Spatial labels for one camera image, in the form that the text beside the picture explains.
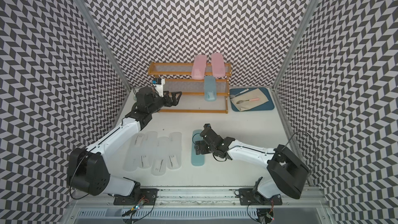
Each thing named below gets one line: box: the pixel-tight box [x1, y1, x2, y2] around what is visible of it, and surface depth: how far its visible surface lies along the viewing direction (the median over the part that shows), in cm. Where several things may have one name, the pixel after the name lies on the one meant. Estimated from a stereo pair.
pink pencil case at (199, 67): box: [191, 54, 207, 80], surface depth 88 cm
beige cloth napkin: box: [230, 88, 269, 112], surface depth 111 cm
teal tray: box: [229, 87, 275, 112], surface depth 108 cm
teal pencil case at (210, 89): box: [203, 75, 217, 102], surface depth 95 cm
